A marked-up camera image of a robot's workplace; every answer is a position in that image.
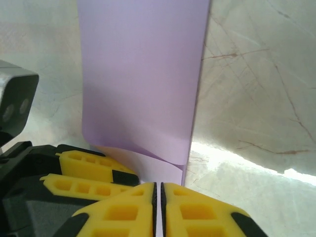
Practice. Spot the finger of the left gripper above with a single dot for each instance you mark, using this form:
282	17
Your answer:
84	163
74	187

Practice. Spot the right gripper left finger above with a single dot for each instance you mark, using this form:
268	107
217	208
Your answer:
123	214

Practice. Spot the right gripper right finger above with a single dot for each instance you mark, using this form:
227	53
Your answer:
197	214

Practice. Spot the purple cloth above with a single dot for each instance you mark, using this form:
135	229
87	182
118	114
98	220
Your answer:
140	74

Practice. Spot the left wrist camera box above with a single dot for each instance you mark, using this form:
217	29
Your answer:
17	98

